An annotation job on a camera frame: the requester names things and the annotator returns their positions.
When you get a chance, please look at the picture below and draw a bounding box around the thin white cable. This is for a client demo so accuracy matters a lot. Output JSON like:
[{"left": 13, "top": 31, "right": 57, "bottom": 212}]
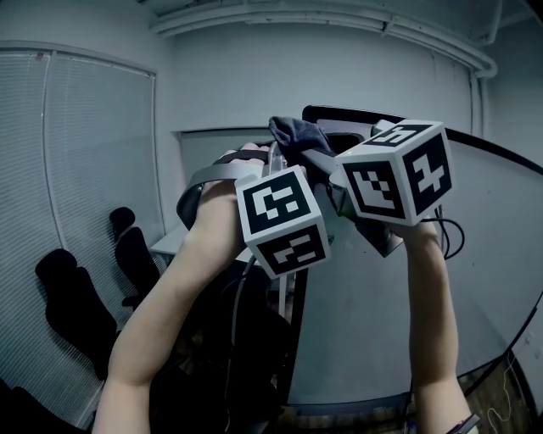
[{"left": 486, "top": 350, "right": 522, "bottom": 434}]

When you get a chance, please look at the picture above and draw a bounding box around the left hand-held gripper cable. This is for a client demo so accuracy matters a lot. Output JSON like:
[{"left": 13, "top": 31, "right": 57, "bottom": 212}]
[{"left": 227, "top": 253, "right": 266, "bottom": 434}]

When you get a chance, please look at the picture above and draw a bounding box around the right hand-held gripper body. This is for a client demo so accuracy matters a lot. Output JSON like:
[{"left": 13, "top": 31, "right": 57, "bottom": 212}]
[{"left": 326, "top": 120, "right": 454, "bottom": 259}]

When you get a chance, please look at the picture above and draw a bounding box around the right hand-held gripper black cable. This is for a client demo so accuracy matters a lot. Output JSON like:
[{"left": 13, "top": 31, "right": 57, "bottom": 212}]
[{"left": 431, "top": 204, "right": 467, "bottom": 260}]

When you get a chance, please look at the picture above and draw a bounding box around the black office chair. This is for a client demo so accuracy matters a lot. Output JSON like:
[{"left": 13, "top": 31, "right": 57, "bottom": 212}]
[
  {"left": 0, "top": 376, "right": 97, "bottom": 434},
  {"left": 109, "top": 206, "right": 165, "bottom": 307},
  {"left": 34, "top": 248, "right": 122, "bottom": 382},
  {"left": 160, "top": 262, "right": 298, "bottom": 434}
]

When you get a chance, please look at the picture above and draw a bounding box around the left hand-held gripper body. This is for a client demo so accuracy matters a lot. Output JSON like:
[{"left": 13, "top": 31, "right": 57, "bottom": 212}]
[{"left": 175, "top": 142, "right": 333, "bottom": 281}]

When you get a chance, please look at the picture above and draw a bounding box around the white vertical pipe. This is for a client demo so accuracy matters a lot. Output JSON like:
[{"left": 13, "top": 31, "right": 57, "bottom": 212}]
[{"left": 467, "top": 71, "right": 488, "bottom": 137}]

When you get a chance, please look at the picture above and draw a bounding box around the person's left hand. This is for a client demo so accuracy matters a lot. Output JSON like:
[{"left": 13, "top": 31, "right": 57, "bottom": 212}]
[{"left": 215, "top": 141, "right": 270, "bottom": 168}]

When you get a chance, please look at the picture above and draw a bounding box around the person's right forearm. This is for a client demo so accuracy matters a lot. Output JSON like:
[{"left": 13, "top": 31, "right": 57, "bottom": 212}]
[{"left": 389, "top": 218, "right": 474, "bottom": 434}]

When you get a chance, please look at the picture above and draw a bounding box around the blue-grey cloth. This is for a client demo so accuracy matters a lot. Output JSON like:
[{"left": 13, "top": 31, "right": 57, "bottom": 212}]
[{"left": 268, "top": 115, "right": 335, "bottom": 164}]

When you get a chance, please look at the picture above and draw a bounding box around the person's left forearm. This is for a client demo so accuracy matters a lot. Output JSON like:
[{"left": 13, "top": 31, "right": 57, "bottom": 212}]
[{"left": 92, "top": 180, "right": 255, "bottom": 434}]

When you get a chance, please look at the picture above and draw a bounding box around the white ceiling pipe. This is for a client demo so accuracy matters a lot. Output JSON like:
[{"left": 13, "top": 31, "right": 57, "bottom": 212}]
[{"left": 148, "top": 6, "right": 498, "bottom": 81}]

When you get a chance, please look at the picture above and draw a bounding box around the large whiteboard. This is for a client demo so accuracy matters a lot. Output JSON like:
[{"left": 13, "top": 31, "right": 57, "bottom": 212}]
[{"left": 279, "top": 104, "right": 543, "bottom": 419}]

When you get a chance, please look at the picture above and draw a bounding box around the white desk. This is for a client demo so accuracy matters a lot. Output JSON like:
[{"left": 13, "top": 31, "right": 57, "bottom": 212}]
[{"left": 149, "top": 223, "right": 260, "bottom": 266}]

